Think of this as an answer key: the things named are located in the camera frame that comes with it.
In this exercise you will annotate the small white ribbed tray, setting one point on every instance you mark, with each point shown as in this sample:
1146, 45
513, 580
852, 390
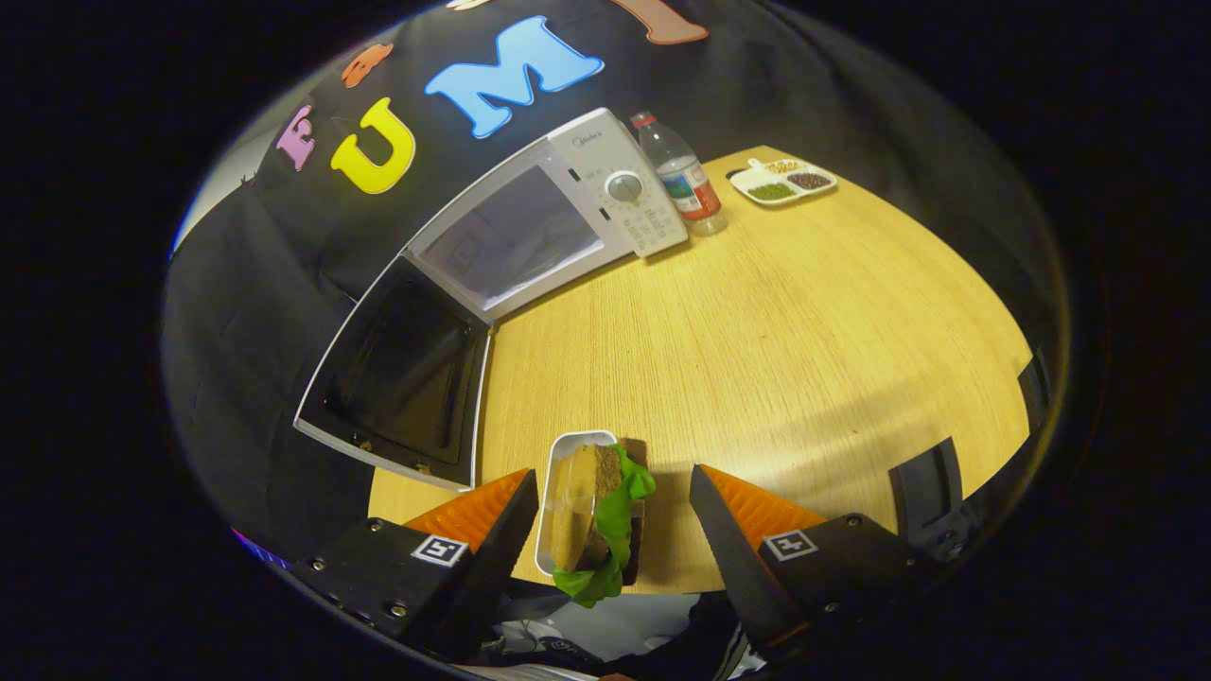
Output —
579, 437

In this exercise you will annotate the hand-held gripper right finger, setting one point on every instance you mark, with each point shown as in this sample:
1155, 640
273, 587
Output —
733, 558

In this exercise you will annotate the white divided dish of beans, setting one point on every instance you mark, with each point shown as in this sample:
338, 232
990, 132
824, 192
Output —
757, 178

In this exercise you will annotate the sandwich with green lettuce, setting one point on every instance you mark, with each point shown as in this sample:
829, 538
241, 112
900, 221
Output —
582, 501

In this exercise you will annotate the black backdrop cloth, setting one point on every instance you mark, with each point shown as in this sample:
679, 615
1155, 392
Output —
246, 284

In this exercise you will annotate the clear plastic water bottle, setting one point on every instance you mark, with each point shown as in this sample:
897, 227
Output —
686, 180

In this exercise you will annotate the white microwave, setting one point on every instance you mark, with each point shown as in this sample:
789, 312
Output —
591, 151

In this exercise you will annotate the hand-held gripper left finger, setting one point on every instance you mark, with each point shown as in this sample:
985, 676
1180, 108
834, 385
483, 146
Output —
492, 558

